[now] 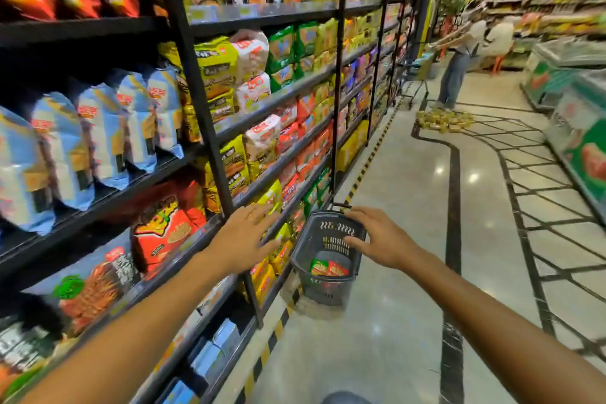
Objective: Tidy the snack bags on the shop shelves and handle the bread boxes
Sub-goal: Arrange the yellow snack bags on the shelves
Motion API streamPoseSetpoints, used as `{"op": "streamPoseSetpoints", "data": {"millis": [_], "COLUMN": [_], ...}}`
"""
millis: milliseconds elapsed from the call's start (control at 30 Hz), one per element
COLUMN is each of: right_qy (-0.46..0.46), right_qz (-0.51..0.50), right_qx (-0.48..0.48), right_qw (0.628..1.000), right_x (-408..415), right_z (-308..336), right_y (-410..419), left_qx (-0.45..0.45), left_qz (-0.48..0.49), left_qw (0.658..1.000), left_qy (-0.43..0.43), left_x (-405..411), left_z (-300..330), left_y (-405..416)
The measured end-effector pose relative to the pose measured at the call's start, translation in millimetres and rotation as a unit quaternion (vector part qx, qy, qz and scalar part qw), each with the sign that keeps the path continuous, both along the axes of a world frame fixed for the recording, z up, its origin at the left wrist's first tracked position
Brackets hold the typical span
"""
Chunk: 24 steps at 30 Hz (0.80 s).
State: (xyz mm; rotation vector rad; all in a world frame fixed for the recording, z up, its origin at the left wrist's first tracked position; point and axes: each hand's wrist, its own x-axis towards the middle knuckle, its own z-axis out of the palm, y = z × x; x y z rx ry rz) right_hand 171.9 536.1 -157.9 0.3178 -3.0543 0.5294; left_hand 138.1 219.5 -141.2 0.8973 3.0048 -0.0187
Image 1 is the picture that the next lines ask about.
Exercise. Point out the person's right hand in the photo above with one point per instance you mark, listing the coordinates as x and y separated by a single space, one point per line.
383 238

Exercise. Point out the person's left hand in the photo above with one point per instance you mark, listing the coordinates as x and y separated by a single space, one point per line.
241 240

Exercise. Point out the green fries snack bag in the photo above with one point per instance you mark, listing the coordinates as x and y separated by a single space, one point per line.
320 267

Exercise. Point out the row of orange chip bags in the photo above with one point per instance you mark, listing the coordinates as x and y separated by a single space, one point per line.
161 228

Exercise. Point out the row of small blue boxes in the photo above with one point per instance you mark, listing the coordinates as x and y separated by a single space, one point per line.
204 356

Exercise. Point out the blue puffed snack bag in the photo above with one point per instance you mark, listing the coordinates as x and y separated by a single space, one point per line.
21 172
104 134
62 148
168 110
137 120

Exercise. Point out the dark shrimp chip bags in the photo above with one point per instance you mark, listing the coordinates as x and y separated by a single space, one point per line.
95 290
28 342

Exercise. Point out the stack of light green bags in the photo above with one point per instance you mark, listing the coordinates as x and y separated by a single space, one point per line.
284 49

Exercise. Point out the black metal shelf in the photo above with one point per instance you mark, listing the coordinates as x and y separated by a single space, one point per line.
180 30

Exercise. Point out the stocked store shelf unit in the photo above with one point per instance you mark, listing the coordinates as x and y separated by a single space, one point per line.
549 1

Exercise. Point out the person's left forearm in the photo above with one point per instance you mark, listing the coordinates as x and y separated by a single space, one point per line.
123 342

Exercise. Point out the person's right forearm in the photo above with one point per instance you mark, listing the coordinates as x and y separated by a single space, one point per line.
511 323

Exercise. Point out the black shopping basket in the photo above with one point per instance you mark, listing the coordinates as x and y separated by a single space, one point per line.
327 238

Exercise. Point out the pile of yellow packets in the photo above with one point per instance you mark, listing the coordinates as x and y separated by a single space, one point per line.
445 120

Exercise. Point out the small metal trolley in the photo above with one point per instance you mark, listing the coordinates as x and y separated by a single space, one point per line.
417 77

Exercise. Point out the white green chest freezer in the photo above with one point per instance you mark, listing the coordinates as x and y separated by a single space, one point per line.
578 134
554 67

